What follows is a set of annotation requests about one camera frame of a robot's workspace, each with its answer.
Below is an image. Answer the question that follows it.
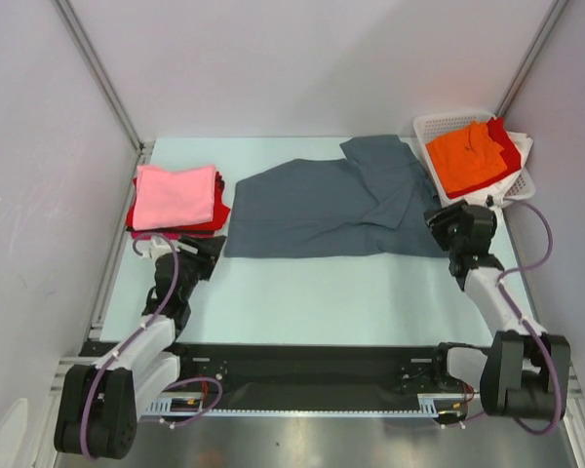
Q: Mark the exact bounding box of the white plastic basket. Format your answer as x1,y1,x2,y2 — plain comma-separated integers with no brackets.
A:
413,110,535,210

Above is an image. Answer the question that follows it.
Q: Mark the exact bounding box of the grey blue t shirt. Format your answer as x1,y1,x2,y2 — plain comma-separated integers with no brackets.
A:
224,136,446,258

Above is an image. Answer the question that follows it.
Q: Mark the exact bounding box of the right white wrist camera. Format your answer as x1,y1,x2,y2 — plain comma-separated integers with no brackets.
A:
485,194,506,209

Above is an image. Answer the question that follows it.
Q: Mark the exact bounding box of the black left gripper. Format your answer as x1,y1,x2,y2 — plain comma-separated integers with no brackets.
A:
176,234,225,300

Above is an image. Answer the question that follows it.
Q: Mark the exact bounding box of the right aluminium frame post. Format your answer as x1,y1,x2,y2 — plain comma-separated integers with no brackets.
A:
495,0,573,117

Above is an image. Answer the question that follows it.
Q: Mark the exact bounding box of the pink folded t shirt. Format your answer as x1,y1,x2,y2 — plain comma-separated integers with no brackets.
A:
134,165,217,230

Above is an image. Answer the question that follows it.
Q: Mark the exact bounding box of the white t shirt in basket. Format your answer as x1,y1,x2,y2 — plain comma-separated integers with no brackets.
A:
447,127,533,200

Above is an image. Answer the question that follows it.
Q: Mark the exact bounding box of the orange t shirt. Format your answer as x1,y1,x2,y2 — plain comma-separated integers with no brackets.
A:
425,121,507,194

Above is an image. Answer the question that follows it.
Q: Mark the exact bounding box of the red t shirt in basket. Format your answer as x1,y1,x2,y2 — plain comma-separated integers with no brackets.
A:
487,117,522,172

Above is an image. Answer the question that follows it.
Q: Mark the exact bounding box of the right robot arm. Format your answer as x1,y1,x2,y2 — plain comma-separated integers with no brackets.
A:
424,200,570,431

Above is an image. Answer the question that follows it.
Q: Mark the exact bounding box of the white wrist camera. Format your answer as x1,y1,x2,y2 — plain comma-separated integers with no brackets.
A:
132,236,176,261
485,194,506,209

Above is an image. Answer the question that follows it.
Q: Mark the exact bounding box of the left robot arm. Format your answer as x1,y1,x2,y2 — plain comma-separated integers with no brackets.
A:
54,232,225,459

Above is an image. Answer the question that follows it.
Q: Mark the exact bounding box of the aluminium frame post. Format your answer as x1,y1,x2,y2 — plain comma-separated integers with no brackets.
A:
495,0,573,117
48,0,145,152

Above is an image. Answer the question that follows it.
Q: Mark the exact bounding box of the red folded t shirt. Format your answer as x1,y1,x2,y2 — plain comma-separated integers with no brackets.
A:
125,170,232,234

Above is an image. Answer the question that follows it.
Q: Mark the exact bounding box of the white slotted cable duct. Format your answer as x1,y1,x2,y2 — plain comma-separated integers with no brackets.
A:
140,394,467,426

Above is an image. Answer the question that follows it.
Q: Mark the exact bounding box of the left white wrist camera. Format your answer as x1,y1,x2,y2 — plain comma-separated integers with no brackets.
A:
132,236,176,261

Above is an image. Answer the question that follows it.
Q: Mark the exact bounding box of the left aluminium frame post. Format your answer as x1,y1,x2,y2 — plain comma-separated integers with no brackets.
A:
48,0,145,152

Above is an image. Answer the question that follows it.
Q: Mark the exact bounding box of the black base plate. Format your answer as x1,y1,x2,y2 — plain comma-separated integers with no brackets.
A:
170,343,478,410

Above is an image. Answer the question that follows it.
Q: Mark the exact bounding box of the magenta folded t shirt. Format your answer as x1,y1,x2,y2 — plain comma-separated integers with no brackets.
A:
126,230,215,241

